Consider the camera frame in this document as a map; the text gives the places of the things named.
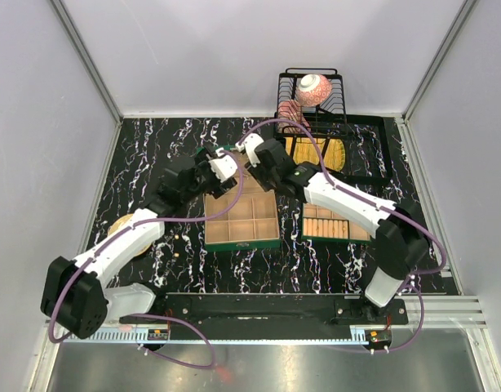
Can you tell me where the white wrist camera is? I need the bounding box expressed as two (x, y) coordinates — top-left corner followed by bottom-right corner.
(207, 148), (238, 183)
(235, 133), (264, 167)

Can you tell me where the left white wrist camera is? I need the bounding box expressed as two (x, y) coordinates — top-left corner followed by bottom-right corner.
(207, 148), (238, 183)

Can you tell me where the pink patterned cup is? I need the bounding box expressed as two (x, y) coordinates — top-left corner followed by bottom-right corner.
(277, 100), (310, 133)

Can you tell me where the black wire dish rack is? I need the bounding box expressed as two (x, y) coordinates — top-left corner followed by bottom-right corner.
(274, 68), (393, 187)

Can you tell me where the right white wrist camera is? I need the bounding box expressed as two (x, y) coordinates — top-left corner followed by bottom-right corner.
(235, 133), (264, 167)

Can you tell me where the red patterned bowl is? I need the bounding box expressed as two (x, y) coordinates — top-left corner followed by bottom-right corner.
(296, 73), (332, 107)

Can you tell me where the round wooden lid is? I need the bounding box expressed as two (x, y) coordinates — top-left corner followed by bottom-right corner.
(107, 214), (152, 257)

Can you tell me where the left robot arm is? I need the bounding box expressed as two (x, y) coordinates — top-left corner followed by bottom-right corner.
(41, 149), (243, 343)

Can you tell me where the yellow bamboo mat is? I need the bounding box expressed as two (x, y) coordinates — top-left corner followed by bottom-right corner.
(286, 137), (346, 172)

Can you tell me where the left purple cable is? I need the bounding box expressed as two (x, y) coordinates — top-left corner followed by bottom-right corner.
(48, 149), (246, 371)

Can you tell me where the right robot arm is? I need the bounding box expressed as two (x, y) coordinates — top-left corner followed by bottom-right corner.
(238, 134), (429, 324)

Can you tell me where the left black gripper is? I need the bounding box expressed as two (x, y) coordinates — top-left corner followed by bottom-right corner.
(183, 146), (237, 204)

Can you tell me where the large green jewelry box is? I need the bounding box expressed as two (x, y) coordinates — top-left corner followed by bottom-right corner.
(205, 170), (280, 252)

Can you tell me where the small green jewelry tray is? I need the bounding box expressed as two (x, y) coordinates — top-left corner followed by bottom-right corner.
(302, 203), (371, 243)

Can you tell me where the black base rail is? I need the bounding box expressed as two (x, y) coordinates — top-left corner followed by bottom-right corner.
(118, 292), (409, 332)

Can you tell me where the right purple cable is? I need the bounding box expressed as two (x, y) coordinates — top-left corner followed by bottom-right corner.
(237, 118), (447, 355)

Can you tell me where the purple cable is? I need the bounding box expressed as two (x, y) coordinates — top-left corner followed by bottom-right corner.
(237, 118), (447, 355)
(48, 149), (246, 371)

